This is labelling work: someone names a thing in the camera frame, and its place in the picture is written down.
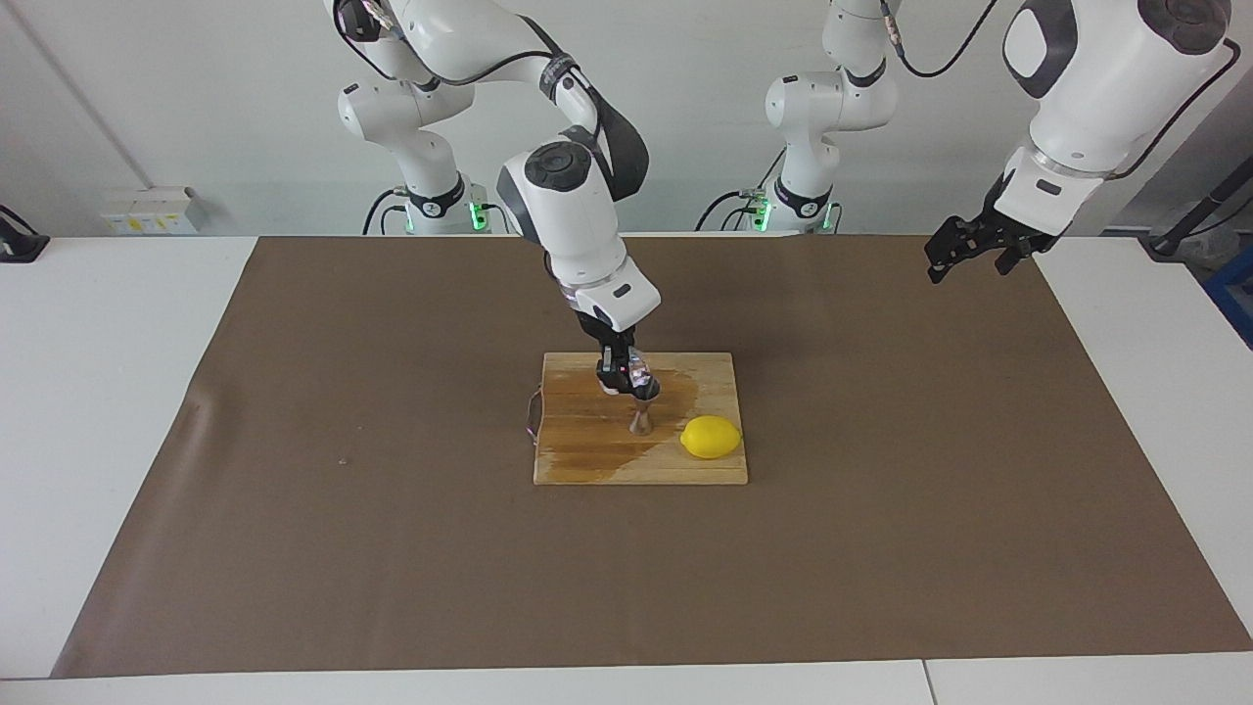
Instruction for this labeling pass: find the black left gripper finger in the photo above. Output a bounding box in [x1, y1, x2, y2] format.
[994, 238, 1042, 276]
[924, 215, 990, 285]

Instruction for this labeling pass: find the wooden cutting board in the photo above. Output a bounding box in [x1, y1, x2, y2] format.
[526, 352, 750, 486]

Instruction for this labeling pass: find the yellow lemon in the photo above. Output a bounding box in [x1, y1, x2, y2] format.
[680, 415, 743, 460]

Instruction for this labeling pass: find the black tripod pole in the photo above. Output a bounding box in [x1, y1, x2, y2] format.
[1140, 157, 1253, 258]

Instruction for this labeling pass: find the blue crate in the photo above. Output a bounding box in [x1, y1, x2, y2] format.
[1202, 240, 1253, 349]

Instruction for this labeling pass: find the brown paper table mat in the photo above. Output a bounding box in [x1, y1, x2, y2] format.
[51, 233, 1253, 679]

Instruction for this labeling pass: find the black left base cable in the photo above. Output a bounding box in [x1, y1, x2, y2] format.
[695, 147, 784, 233]

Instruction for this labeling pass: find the black base cable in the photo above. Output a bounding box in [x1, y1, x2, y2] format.
[362, 188, 407, 236]
[695, 147, 784, 233]

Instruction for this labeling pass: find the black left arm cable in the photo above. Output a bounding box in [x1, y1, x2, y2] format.
[881, 0, 1246, 182]

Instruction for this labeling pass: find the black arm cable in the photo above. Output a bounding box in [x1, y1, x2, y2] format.
[328, 0, 588, 138]
[881, 0, 1246, 182]

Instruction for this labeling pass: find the black right base cable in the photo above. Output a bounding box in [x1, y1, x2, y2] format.
[362, 188, 407, 236]

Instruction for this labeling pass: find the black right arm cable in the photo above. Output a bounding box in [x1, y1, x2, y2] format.
[328, 0, 588, 138]

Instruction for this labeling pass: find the white wall socket box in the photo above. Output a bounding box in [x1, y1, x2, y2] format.
[101, 186, 204, 235]

